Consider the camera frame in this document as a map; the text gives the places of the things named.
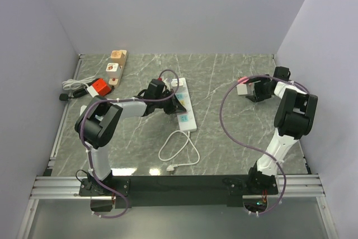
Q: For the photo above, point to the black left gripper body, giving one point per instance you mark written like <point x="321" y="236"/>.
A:
<point x="166" y="104"/>

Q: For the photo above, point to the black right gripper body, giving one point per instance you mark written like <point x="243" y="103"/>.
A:
<point x="261" y="88"/>

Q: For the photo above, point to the white cube plug adapter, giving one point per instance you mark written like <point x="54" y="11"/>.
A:
<point x="244" y="89"/>

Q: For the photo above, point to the red cube plug adapter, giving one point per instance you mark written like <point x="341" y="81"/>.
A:
<point x="102" y="87"/>

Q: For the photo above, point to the pink plug adapter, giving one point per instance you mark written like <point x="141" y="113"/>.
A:
<point x="243" y="80"/>

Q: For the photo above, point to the white top plug adapter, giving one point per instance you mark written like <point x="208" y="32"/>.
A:
<point x="178" y="83"/>

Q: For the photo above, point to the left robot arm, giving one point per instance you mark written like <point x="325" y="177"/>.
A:
<point x="98" y="121"/>

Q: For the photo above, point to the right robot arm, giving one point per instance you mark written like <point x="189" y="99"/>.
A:
<point x="294" y="119"/>

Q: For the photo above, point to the white fruit print plug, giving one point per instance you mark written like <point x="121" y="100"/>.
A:
<point x="113" y="70"/>

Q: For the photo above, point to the wooden cube plug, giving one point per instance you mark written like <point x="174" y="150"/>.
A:
<point x="118" y="56"/>

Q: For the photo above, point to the wooden power strip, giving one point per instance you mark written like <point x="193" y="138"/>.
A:
<point x="115" y="82"/>

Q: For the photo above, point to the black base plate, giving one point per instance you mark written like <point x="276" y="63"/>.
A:
<point x="152" y="191"/>

